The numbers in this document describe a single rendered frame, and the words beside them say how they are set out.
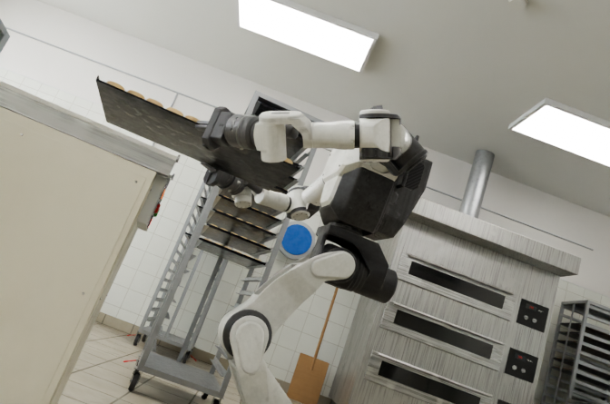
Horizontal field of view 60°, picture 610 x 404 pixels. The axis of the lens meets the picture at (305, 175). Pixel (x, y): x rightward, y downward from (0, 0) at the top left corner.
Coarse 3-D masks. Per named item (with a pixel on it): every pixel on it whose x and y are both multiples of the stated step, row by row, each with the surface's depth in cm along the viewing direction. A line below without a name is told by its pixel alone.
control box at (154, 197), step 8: (160, 176) 147; (160, 184) 147; (152, 192) 146; (160, 192) 146; (152, 200) 145; (160, 200) 157; (144, 208) 144; (152, 208) 145; (144, 216) 144; (152, 216) 160; (144, 224) 146
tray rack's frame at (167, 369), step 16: (256, 256) 361; (176, 272) 345; (208, 288) 351; (192, 320) 344; (144, 368) 274; (160, 368) 286; (176, 368) 308; (192, 368) 333; (192, 384) 278; (208, 384) 292
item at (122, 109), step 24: (120, 96) 145; (120, 120) 168; (144, 120) 159; (168, 120) 150; (168, 144) 176; (192, 144) 166; (216, 168) 184; (240, 168) 173; (264, 168) 162; (288, 168) 154
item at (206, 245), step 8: (200, 248) 346; (208, 248) 325; (216, 248) 307; (224, 248) 298; (224, 256) 338; (232, 256) 319; (240, 256) 303; (248, 256) 301; (240, 264) 355; (248, 264) 333; (256, 264) 314; (264, 264) 302
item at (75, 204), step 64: (0, 128) 133; (0, 192) 130; (64, 192) 134; (128, 192) 139; (0, 256) 128; (64, 256) 132; (0, 320) 125; (64, 320) 129; (0, 384) 123; (64, 384) 149
